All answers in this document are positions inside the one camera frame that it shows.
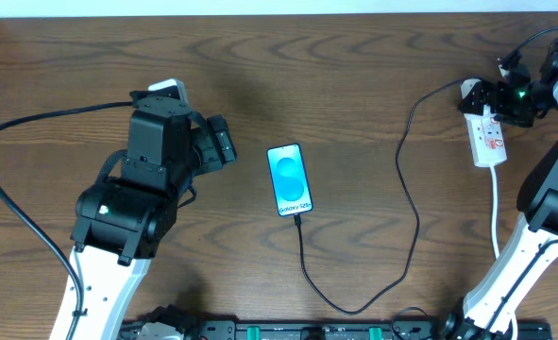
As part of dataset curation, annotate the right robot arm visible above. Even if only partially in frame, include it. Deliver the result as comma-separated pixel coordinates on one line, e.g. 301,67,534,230
436,38,558,339

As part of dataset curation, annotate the blue Galaxy smartphone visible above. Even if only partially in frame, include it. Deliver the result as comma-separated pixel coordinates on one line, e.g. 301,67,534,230
266,144,313,216

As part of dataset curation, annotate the white power strip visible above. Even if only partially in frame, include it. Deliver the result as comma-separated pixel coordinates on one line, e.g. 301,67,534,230
459,78,507,169

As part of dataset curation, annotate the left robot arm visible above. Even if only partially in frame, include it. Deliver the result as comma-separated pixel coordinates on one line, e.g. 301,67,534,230
50,86,237,339

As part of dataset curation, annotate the white power strip cord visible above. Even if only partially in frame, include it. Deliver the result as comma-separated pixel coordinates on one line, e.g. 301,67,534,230
489,165,519,340

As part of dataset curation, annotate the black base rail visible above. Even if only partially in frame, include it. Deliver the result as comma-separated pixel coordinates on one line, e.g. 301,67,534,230
117,304,553,340

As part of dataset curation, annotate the black charger cable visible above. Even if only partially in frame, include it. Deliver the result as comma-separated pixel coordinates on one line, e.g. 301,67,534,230
293,77,468,316

